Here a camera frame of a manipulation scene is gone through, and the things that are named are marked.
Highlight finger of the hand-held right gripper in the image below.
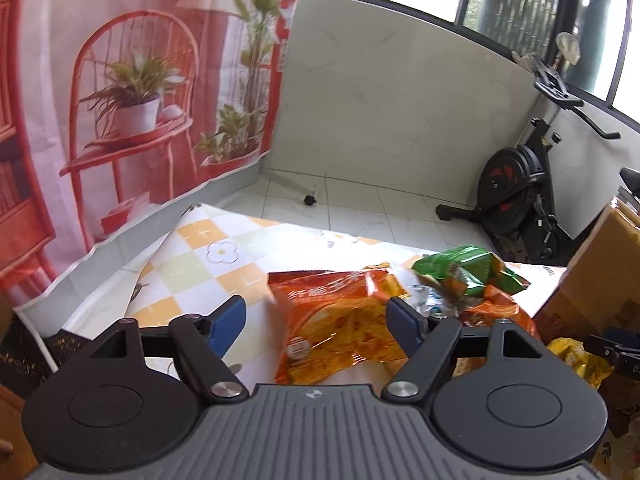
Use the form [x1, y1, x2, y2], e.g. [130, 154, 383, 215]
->
[587, 327, 640, 378]

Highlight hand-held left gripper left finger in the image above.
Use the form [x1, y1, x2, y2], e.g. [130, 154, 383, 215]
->
[90, 296, 249, 403]

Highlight dark speckled mat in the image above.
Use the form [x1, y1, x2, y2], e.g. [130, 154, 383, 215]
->
[0, 305, 66, 376]

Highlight crumpled orange snack bag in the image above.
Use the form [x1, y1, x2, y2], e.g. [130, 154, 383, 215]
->
[457, 285, 543, 346]

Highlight large orange chip bag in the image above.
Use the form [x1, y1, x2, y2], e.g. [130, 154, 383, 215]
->
[267, 261, 416, 385]

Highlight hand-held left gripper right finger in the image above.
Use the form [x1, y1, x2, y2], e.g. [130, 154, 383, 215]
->
[381, 296, 551, 402]

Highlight brown wooden board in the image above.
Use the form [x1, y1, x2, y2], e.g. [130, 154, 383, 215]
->
[0, 385, 41, 480]

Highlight brown cardboard box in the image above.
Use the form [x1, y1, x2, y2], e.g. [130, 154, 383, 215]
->
[532, 200, 640, 346]

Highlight green snack bag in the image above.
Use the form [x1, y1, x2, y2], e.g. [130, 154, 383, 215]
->
[411, 245, 532, 306]

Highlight white round ornament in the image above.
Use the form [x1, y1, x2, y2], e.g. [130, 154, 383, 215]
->
[556, 32, 582, 67]

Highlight black exercise bike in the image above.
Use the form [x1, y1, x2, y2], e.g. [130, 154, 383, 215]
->
[435, 52, 640, 268]

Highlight checkered flower tablecloth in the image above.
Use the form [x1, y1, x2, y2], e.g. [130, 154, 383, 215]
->
[15, 203, 568, 386]

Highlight yellow snack bag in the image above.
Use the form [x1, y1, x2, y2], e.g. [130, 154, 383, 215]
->
[546, 337, 615, 391]

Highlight pink printed wall cloth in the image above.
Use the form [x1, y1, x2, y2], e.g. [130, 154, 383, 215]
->
[0, 0, 303, 311]

